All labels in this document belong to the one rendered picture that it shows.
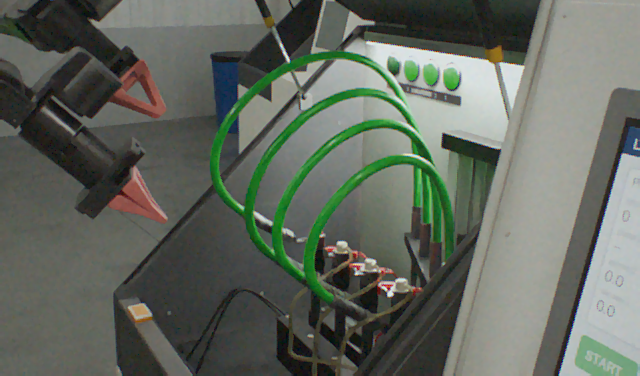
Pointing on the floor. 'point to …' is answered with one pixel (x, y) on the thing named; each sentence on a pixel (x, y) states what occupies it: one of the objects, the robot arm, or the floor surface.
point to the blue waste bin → (226, 84)
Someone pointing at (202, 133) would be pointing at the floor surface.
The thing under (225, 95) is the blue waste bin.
